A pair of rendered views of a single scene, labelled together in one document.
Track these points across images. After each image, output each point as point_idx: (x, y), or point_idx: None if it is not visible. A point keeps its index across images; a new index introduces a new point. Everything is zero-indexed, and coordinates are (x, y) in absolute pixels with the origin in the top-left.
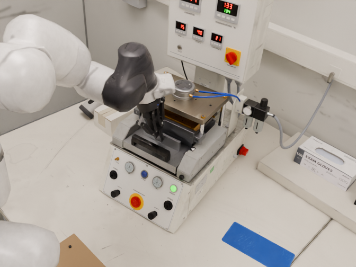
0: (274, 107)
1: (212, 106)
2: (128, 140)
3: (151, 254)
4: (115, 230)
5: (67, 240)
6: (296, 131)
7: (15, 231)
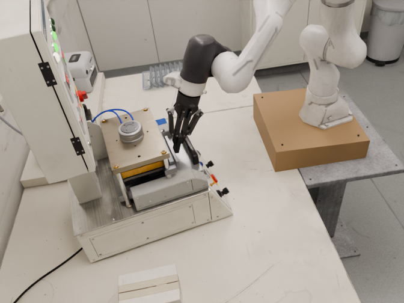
0: (1, 202)
1: (125, 116)
2: (198, 168)
3: (226, 154)
4: (240, 177)
5: (282, 149)
6: (15, 187)
7: (319, 27)
